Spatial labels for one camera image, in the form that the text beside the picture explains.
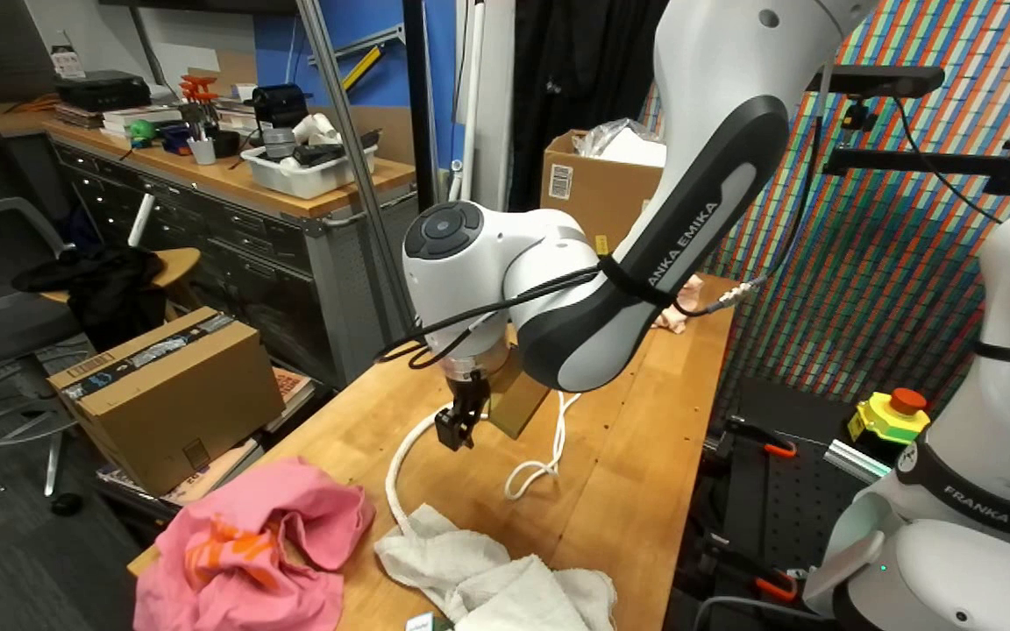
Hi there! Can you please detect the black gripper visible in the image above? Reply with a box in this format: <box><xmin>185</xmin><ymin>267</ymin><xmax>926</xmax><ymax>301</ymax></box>
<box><xmin>437</xmin><ymin>367</ymin><xmax>495</xmax><ymax>453</ymax></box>

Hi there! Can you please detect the white towel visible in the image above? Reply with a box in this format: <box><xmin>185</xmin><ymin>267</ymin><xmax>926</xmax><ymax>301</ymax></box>
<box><xmin>373</xmin><ymin>502</ymin><xmax>624</xmax><ymax>631</ymax></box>

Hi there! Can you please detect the pink shirt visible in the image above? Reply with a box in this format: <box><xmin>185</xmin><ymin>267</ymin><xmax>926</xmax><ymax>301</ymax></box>
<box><xmin>129</xmin><ymin>455</ymin><xmax>380</xmax><ymax>631</ymax></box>

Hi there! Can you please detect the peach shirt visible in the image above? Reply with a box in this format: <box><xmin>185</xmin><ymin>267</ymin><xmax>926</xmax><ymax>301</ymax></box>
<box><xmin>652</xmin><ymin>306</ymin><xmax>700</xmax><ymax>336</ymax></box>

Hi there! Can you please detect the large cardboard box with label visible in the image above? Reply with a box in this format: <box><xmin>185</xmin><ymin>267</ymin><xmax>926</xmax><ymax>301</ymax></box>
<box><xmin>537</xmin><ymin>122</ymin><xmax>669</xmax><ymax>258</ymax></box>

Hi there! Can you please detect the cardboard box with printed tape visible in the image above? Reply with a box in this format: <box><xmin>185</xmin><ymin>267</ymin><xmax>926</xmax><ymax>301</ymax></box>
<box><xmin>47</xmin><ymin>306</ymin><xmax>289</xmax><ymax>502</ymax></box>

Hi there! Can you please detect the grey cabinet with wooden countertop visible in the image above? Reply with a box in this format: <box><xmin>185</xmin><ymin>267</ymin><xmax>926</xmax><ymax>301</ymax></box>
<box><xmin>0</xmin><ymin>101</ymin><xmax>424</xmax><ymax>394</ymax></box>

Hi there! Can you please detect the white plastic bin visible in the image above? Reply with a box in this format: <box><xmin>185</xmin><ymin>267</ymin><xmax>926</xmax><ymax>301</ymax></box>
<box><xmin>240</xmin><ymin>135</ymin><xmax>384</xmax><ymax>202</ymax></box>

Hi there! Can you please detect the grey metal pole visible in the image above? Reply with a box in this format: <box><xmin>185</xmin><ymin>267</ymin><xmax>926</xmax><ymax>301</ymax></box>
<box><xmin>290</xmin><ymin>0</ymin><xmax>418</xmax><ymax>343</ymax></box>

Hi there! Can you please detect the black vertical pole with base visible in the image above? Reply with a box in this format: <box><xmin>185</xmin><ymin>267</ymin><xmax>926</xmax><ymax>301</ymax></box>
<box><xmin>399</xmin><ymin>0</ymin><xmax>461</xmax><ymax>349</ymax></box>

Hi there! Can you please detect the wooden stool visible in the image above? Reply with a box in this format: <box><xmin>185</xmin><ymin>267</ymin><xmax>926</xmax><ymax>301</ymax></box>
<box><xmin>34</xmin><ymin>243</ymin><xmax>206</xmax><ymax>309</ymax></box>

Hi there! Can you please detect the white plastic bag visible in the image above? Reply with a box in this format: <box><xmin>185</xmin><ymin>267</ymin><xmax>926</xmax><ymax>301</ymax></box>
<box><xmin>578</xmin><ymin>117</ymin><xmax>675</xmax><ymax>168</ymax></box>

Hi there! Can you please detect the black countertop appliance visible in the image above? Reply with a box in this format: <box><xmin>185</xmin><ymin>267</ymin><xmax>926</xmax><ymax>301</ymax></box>
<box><xmin>250</xmin><ymin>79</ymin><xmax>314</xmax><ymax>154</ymax></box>

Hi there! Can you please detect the black garment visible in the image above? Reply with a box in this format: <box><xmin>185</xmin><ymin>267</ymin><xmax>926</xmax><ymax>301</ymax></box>
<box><xmin>11</xmin><ymin>245</ymin><xmax>172</xmax><ymax>354</ymax></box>

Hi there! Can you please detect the white cup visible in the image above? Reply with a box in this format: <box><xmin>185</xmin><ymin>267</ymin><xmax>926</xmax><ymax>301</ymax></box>
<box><xmin>185</xmin><ymin>131</ymin><xmax>220</xmax><ymax>168</ymax></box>

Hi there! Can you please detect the yellow red emergency stop button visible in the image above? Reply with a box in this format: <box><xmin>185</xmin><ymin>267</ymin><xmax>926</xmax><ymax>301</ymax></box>
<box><xmin>845</xmin><ymin>381</ymin><xmax>937</xmax><ymax>453</ymax></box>

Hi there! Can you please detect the small red object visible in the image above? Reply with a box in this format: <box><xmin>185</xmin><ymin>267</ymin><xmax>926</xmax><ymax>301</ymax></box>
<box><xmin>179</xmin><ymin>71</ymin><xmax>224</xmax><ymax>111</ymax></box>

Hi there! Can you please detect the grey office chair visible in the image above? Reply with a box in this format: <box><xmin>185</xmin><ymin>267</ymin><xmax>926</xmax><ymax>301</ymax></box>
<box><xmin>0</xmin><ymin>193</ymin><xmax>77</xmax><ymax>378</ymax></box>

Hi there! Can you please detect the black case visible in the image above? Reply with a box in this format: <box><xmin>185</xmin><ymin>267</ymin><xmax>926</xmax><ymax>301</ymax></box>
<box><xmin>54</xmin><ymin>71</ymin><xmax>155</xmax><ymax>117</ymax></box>

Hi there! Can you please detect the thin white cord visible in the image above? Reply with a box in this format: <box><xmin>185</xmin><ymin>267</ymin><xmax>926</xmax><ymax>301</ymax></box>
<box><xmin>502</xmin><ymin>390</ymin><xmax>587</xmax><ymax>505</ymax></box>

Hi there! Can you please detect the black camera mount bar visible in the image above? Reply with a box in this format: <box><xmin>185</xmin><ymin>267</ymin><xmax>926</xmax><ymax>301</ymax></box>
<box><xmin>819</xmin><ymin>135</ymin><xmax>1010</xmax><ymax>202</ymax></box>

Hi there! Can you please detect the black stereo camera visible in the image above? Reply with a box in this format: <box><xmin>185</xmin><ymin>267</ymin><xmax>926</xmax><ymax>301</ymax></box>
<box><xmin>813</xmin><ymin>64</ymin><xmax>949</xmax><ymax>106</ymax></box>

